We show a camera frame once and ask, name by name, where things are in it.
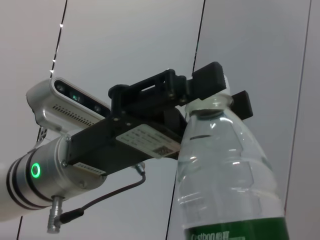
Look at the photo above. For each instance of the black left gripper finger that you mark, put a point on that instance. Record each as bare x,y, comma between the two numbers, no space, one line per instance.
242,105

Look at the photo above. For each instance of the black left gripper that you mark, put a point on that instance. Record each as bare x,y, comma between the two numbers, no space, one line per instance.
117,145

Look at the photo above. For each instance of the clear water bottle green label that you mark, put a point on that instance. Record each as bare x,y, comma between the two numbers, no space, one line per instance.
225,170

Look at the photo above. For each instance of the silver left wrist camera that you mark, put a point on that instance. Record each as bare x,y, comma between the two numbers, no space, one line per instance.
72,105

